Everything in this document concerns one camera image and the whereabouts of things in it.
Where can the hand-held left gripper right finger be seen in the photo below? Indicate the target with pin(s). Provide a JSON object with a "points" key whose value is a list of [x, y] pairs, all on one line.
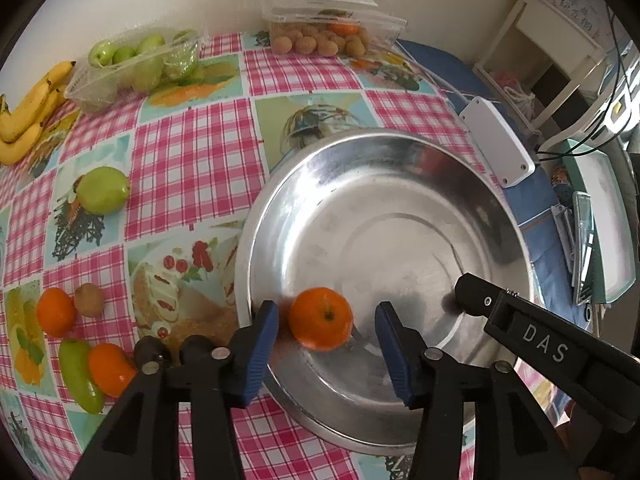
{"points": [[395, 355]]}

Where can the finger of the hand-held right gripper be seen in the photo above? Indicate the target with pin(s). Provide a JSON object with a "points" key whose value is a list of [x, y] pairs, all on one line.
{"points": [[472, 292]]}

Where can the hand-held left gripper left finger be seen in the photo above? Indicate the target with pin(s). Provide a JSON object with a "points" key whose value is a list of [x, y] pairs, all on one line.
{"points": [[260, 350]]}

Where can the mandarin orange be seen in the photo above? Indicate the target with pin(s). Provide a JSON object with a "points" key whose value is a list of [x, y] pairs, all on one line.
{"points": [[55, 310], [320, 317], [110, 367]]}

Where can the large metal bowl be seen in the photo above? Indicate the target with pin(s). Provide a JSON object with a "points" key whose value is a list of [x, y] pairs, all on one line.
{"points": [[400, 220]]}

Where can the brown kiwi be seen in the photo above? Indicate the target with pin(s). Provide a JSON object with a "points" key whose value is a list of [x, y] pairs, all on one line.
{"points": [[89, 300]]}

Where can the pile of small green fruits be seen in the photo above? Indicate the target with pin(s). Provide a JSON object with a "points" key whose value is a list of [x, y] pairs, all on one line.
{"points": [[150, 60]]}

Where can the blue tablecloth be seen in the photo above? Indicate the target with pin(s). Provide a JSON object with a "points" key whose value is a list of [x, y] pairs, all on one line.
{"points": [[542, 230]]}

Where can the grey folded rack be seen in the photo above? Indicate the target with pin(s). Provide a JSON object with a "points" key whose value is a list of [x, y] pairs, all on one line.
{"points": [[581, 240]]}

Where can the mint green tray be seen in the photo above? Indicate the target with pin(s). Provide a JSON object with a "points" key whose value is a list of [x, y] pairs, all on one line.
{"points": [[607, 210]]}

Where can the white plastic box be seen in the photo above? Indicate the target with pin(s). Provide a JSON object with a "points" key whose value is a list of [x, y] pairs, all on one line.
{"points": [[495, 140]]}

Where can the small green mango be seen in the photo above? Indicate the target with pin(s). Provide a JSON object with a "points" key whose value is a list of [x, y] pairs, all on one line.
{"points": [[75, 370]]}

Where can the pink checked printed tablecloth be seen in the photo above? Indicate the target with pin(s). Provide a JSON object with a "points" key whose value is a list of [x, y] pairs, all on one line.
{"points": [[190, 160]]}

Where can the loose green apple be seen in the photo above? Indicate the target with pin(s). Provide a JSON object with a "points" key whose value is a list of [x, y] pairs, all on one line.
{"points": [[102, 190]]}

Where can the white shelf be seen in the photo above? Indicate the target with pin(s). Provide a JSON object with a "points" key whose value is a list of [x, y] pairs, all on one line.
{"points": [[550, 25]]}

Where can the pile of brown longans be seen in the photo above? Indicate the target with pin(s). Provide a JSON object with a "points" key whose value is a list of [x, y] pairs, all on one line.
{"points": [[310, 42]]}

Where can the clear plastic tray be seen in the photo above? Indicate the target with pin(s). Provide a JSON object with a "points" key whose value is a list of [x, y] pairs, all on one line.
{"points": [[90, 90]]}

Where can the clear plastic lidded box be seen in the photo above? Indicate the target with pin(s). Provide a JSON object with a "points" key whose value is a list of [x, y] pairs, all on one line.
{"points": [[325, 5]]}

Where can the yellow banana bunch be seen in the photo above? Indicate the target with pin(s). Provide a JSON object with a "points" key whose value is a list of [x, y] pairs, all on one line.
{"points": [[30, 110]]}

